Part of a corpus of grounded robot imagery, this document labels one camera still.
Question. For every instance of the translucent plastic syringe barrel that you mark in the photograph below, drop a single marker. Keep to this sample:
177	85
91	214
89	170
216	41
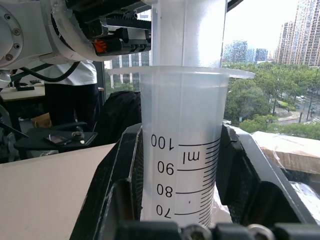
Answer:
185	112

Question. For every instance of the white syringe plunger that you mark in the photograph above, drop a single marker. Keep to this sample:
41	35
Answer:
175	32

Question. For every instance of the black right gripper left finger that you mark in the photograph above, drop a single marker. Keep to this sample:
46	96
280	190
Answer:
110	175

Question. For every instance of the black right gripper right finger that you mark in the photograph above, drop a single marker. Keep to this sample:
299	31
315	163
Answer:
250	175

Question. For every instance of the black tray with tools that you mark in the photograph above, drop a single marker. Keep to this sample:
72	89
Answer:
37	143

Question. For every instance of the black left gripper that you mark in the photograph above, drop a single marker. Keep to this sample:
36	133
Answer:
125	42

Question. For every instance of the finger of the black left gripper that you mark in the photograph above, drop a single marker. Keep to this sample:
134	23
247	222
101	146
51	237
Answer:
232	4

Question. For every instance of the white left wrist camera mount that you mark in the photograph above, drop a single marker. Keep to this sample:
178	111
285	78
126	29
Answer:
66	48

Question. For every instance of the brown paper bag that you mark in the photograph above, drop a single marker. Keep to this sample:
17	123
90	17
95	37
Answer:
42	120

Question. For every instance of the dark flat device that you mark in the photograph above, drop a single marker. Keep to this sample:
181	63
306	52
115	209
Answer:
57	140

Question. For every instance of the person in white shirt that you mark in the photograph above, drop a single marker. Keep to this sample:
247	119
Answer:
72	100

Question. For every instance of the light wooden desk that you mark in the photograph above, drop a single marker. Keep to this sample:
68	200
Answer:
22	92

